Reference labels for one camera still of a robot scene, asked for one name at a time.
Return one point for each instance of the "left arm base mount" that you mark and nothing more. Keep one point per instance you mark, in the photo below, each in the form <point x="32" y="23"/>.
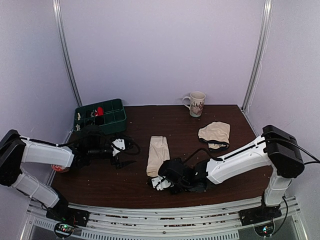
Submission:
<point x="73" y="217"/>

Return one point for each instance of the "right aluminium frame post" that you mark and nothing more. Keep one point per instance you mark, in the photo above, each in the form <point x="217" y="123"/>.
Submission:
<point x="261" y="45"/>

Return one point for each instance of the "cream underwear navy trim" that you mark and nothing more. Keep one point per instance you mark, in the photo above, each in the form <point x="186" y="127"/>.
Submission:
<point x="216" y="135"/>

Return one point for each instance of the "aluminium frame post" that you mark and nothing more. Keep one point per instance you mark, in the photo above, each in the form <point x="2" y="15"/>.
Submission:
<point x="261" y="45"/>
<point x="65" y="52"/>

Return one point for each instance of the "green compartment tray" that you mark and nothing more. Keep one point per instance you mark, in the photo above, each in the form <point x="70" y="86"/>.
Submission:
<point x="114" y="119"/>

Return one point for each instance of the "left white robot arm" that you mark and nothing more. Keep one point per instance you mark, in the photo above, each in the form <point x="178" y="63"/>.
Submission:
<point x="16" y="150"/>

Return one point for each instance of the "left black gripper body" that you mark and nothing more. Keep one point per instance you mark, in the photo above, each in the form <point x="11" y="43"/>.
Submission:
<point x="94" y="152"/>

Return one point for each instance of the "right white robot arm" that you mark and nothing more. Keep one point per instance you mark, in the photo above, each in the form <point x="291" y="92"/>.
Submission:
<point x="275" y="148"/>

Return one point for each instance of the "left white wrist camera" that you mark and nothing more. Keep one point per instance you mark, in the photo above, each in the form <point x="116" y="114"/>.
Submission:
<point x="118" y="145"/>

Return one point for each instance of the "white patterned ceramic mug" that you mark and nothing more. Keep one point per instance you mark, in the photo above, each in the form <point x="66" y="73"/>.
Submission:
<point x="195" y="103"/>

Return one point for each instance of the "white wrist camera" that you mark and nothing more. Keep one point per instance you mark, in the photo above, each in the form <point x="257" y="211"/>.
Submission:
<point x="160" y="183"/>
<point x="118" y="145"/>

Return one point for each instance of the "red item in tray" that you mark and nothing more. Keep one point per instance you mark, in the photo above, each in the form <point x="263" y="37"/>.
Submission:
<point x="97" y="112"/>

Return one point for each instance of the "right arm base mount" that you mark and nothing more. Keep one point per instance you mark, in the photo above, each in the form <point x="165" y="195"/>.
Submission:
<point x="258" y="214"/>

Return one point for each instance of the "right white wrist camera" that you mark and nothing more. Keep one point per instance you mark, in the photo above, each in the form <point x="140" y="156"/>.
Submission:
<point x="160" y="183"/>

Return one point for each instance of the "cream boxer underwear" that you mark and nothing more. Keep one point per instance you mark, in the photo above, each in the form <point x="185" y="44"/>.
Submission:
<point x="157" y="154"/>

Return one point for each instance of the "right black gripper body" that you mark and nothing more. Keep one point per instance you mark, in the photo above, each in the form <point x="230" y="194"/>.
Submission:
<point x="184" y="187"/>

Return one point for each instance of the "left aluminium frame post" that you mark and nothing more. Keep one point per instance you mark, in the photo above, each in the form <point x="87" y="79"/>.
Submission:
<point x="65" y="52"/>

